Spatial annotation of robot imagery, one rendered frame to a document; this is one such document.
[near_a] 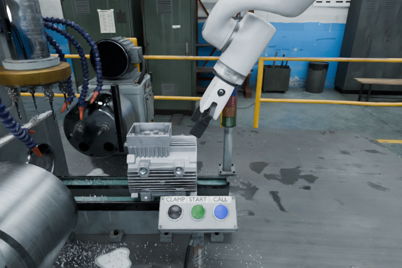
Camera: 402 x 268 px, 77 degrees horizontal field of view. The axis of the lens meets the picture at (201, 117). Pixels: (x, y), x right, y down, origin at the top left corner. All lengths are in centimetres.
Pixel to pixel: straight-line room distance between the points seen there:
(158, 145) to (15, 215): 36
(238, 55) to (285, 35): 514
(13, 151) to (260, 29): 73
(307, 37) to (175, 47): 306
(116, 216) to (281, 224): 55
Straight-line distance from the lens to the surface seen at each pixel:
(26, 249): 58
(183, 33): 373
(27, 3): 80
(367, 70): 591
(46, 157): 99
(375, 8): 580
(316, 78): 563
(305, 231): 98
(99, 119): 105
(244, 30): 62
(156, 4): 380
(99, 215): 91
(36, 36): 80
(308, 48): 590
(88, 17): 414
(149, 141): 74
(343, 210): 112
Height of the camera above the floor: 146
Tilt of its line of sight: 22 degrees down
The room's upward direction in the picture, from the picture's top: straight up
